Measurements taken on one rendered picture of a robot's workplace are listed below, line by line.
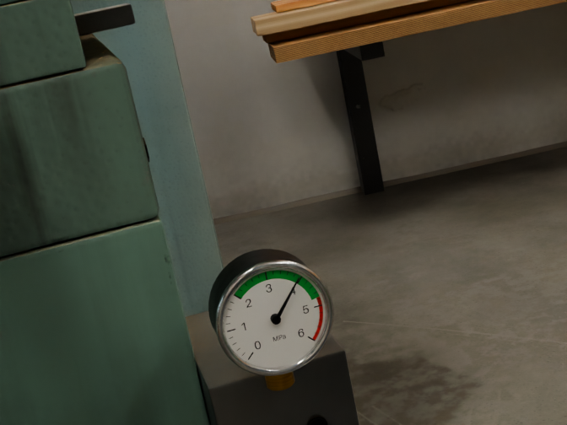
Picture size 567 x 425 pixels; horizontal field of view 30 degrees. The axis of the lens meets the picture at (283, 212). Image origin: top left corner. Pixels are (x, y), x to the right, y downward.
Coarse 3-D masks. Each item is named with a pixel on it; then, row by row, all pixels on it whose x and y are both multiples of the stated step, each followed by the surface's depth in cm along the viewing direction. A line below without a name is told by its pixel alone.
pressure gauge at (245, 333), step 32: (256, 256) 55; (288, 256) 56; (224, 288) 54; (256, 288) 54; (288, 288) 55; (320, 288) 55; (224, 320) 54; (256, 320) 55; (288, 320) 55; (320, 320) 55; (224, 352) 54; (256, 352) 55; (288, 352) 55; (288, 384) 58
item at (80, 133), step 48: (96, 48) 65; (0, 96) 55; (48, 96) 56; (96, 96) 56; (0, 144) 56; (48, 144) 56; (96, 144) 57; (144, 144) 62; (0, 192) 56; (48, 192) 57; (96, 192) 57; (144, 192) 58; (0, 240) 57; (48, 240) 57
